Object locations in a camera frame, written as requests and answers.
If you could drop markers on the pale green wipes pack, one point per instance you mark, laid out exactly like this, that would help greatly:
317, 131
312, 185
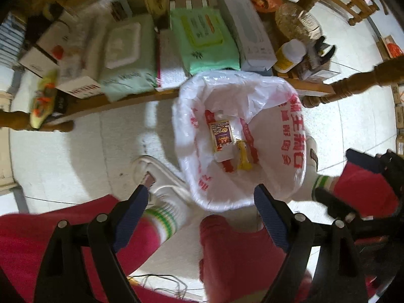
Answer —
129, 59

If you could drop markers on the green wet wipes pack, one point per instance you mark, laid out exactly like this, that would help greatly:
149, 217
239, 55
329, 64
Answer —
203, 40

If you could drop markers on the white sneaker left foot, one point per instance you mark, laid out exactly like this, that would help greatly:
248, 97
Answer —
148, 171

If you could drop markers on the white pill bottle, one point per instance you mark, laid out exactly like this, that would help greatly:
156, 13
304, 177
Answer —
289, 55

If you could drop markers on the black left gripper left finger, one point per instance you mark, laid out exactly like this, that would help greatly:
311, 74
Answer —
63, 276

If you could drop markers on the small purple yellow box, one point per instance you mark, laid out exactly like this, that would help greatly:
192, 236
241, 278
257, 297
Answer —
221, 132

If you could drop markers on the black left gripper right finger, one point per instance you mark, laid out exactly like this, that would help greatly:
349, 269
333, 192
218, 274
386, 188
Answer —
339, 275

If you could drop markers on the long white box on shelf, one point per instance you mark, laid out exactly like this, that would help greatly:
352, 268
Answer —
254, 45

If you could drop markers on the white trash bag bin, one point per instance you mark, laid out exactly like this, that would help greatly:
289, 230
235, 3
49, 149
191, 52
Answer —
265, 112

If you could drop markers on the yellow snack wrapper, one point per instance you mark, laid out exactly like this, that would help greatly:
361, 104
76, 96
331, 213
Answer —
243, 163

